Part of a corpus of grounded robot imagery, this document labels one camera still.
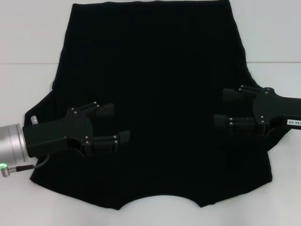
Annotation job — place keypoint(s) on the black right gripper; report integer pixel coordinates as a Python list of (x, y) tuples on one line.
[(277, 108)]

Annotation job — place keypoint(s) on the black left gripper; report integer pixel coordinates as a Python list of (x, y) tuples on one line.
[(58, 134)]

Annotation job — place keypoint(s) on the black shirt with FREE print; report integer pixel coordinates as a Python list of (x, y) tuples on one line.
[(160, 70)]

